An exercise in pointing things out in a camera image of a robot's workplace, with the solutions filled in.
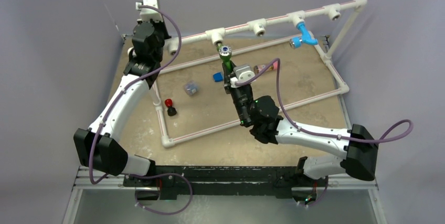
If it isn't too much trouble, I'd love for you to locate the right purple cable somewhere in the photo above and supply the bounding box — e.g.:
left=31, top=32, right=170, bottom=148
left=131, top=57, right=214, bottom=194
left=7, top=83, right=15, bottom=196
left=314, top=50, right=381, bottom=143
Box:
left=236, top=58, right=415, bottom=144

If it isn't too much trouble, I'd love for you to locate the red and black knob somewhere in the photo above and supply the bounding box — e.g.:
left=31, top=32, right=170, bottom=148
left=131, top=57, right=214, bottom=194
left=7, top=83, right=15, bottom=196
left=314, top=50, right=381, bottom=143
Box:
left=164, top=99, right=177, bottom=116

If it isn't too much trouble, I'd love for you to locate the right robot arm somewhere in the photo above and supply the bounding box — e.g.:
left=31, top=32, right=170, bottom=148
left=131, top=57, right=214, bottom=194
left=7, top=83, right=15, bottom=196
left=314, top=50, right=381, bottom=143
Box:
left=223, top=73, right=378, bottom=186

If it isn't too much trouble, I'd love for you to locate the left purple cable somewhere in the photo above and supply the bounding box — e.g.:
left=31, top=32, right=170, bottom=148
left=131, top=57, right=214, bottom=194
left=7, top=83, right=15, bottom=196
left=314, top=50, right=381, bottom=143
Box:
left=88, top=5, right=183, bottom=185

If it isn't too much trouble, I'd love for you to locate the blue cube block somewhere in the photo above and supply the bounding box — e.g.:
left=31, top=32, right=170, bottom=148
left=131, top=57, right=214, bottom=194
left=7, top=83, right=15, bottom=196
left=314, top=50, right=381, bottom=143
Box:
left=213, top=72, right=224, bottom=82

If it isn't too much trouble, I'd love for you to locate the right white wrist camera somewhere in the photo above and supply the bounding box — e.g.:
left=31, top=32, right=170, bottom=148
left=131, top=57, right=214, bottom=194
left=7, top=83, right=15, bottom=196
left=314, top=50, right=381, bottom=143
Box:
left=229, top=64, right=256, bottom=88

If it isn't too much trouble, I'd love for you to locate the green water faucet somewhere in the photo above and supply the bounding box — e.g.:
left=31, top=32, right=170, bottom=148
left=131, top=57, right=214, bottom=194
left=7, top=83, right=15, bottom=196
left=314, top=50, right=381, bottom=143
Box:
left=216, top=42, right=234, bottom=76

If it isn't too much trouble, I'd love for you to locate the blue water faucet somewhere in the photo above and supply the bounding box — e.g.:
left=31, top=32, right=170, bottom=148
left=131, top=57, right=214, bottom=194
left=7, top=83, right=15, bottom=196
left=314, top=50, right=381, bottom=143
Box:
left=289, top=22, right=318, bottom=49

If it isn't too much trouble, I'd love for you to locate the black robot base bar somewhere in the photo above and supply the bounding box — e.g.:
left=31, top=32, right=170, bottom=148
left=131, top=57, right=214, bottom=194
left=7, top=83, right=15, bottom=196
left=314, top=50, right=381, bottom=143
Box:
left=123, top=165, right=327, bottom=201

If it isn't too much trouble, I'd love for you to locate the aluminium table frame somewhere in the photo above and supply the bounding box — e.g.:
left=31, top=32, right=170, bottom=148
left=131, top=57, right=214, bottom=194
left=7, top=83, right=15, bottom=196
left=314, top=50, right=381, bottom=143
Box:
left=62, top=33, right=387, bottom=224

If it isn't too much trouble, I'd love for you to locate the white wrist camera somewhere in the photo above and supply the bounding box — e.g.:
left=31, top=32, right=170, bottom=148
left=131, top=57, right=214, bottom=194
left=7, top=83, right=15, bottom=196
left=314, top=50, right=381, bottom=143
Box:
left=135, top=0, right=164, bottom=23
left=229, top=64, right=256, bottom=88

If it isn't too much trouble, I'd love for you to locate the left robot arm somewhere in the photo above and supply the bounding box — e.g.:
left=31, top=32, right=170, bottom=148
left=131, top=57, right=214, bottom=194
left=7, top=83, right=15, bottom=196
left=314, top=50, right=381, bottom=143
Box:
left=73, top=20, right=170, bottom=187

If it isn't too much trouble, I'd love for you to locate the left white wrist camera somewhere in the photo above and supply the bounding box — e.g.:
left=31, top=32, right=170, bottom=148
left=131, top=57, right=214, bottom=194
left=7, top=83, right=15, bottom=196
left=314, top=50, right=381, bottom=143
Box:
left=135, top=0, right=164, bottom=23

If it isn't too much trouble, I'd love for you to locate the pink capped small bottle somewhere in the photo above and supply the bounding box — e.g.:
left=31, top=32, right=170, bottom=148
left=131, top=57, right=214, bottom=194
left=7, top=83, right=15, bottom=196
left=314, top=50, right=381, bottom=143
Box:
left=253, top=60, right=279, bottom=75

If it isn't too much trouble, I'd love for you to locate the white PVC pipe frame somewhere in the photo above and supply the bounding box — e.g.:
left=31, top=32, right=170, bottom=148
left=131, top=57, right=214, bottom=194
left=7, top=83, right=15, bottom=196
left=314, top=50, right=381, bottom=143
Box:
left=153, top=0, right=367, bottom=148

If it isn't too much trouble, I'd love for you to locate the purple cable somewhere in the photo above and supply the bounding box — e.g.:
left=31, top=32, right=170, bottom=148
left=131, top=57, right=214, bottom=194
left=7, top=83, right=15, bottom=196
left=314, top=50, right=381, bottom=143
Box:
left=236, top=58, right=415, bottom=144
left=88, top=5, right=183, bottom=185

